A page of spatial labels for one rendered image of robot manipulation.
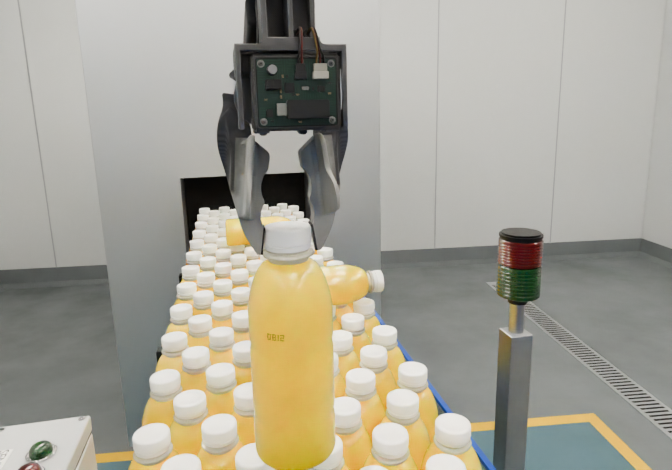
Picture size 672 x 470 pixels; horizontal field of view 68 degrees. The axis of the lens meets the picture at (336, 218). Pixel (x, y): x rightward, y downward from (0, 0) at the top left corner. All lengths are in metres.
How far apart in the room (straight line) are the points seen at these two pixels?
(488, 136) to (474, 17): 1.05
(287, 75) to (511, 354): 0.62
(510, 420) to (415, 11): 4.14
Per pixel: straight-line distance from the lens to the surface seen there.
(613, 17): 5.46
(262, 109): 0.33
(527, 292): 0.80
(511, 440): 0.92
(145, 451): 0.62
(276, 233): 0.39
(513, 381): 0.87
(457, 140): 4.79
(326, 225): 0.40
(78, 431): 0.67
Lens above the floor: 1.44
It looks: 12 degrees down
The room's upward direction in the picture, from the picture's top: 1 degrees counter-clockwise
